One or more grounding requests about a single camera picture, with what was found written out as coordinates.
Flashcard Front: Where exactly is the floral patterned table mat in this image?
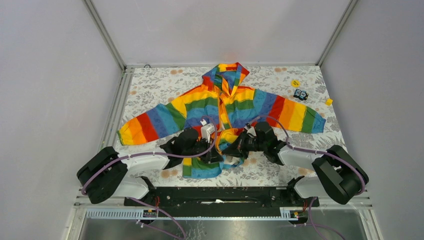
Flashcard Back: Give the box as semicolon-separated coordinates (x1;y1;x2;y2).
121;66;345;187

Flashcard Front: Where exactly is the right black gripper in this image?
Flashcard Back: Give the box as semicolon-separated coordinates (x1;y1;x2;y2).
221;129;267;160

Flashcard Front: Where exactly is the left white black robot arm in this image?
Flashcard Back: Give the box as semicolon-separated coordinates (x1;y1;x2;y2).
76;128;223;206

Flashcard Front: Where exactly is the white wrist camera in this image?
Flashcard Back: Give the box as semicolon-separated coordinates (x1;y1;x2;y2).
200;119;215;143
244;123;257;138

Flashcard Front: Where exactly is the small yellow cube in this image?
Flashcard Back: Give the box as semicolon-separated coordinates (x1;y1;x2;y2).
325;98;333;106

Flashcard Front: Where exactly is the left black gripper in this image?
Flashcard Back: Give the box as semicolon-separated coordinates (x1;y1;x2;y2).
183;137;224;164

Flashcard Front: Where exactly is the small black printed card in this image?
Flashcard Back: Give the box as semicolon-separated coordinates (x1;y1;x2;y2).
293;89;309;101

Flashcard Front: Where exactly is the yellow round token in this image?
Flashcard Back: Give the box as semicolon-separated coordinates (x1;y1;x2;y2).
291;79;301;88

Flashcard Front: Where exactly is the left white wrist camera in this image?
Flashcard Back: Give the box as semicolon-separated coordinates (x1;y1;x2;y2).
200;119;215;143

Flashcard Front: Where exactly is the rainbow striped hooded jacket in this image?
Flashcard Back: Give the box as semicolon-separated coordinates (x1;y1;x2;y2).
116;62;327;180

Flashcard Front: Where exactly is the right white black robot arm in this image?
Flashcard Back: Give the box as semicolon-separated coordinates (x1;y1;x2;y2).
221;121;369;206

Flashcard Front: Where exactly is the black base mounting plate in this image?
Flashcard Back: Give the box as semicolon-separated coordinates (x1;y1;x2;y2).
141;178;320;213

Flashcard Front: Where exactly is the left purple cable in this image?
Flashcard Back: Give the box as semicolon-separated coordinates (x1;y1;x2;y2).
80;115;219;240

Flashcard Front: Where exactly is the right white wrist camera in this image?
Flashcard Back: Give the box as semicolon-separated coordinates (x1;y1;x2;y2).
244;123;257;138

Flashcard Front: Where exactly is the perforated aluminium rail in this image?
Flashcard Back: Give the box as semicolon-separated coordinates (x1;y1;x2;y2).
85;207;299;222

